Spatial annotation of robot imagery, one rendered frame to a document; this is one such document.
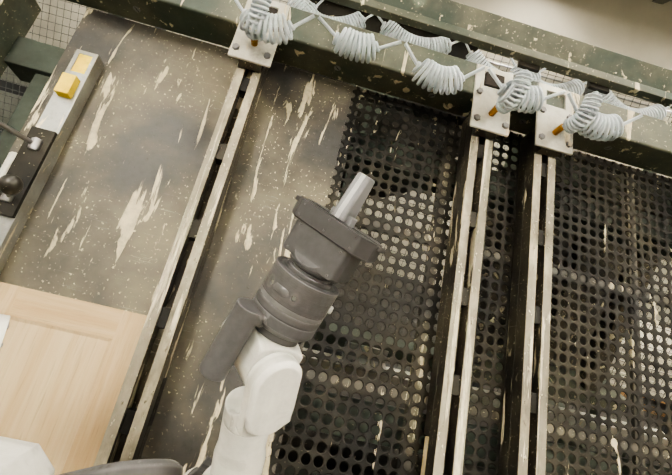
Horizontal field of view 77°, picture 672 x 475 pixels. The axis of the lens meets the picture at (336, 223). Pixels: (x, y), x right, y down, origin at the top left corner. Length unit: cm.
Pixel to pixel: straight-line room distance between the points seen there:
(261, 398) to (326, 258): 18
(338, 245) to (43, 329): 68
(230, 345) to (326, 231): 17
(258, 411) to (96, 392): 48
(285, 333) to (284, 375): 5
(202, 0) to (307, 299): 87
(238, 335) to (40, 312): 57
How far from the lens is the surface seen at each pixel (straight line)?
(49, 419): 100
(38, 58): 134
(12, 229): 107
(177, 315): 88
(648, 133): 142
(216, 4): 118
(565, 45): 181
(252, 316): 50
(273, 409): 55
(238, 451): 63
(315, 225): 50
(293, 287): 49
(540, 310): 107
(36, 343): 101
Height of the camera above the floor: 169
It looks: 12 degrees down
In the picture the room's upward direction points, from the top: 16 degrees clockwise
